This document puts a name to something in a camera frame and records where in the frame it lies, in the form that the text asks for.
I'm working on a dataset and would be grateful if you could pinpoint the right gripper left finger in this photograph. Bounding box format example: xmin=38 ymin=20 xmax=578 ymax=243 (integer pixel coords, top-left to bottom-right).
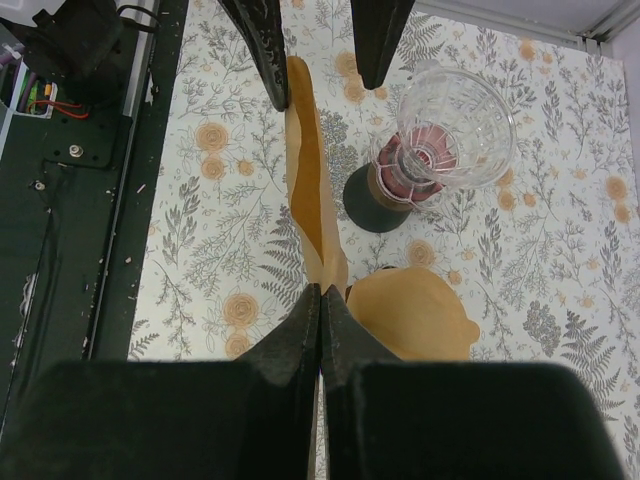
xmin=1 ymin=284 xmax=320 ymax=479

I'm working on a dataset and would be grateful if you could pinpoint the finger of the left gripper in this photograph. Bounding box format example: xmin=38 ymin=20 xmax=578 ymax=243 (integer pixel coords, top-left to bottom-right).
xmin=219 ymin=0 xmax=289 ymax=111
xmin=350 ymin=0 xmax=415 ymax=90

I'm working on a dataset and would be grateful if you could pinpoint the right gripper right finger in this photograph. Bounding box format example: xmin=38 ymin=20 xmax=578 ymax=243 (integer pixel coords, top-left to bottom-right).
xmin=320 ymin=289 xmax=624 ymax=479

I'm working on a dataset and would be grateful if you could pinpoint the brown paper coffee filter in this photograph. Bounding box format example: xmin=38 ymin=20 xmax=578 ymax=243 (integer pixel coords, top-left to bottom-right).
xmin=347 ymin=267 xmax=480 ymax=361

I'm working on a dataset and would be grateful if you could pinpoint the clear glass cup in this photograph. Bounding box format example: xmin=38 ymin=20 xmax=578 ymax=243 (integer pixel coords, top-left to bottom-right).
xmin=373 ymin=62 xmax=517 ymax=207

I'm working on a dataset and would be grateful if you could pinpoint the red topped dark flask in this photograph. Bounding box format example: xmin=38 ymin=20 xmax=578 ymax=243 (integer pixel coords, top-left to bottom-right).
xmin=342 ymin=127 xmax=457 ymax=233

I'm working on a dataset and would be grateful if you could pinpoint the aluminium frame rail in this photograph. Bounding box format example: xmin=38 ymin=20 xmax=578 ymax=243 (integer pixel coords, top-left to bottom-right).
xmin=416 ymin=0 xmax=639 ymax=46

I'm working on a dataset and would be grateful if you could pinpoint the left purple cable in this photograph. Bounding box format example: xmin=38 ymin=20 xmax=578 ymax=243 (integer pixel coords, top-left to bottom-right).
xmin=0 ymin=44 xmax=39 ymax=114

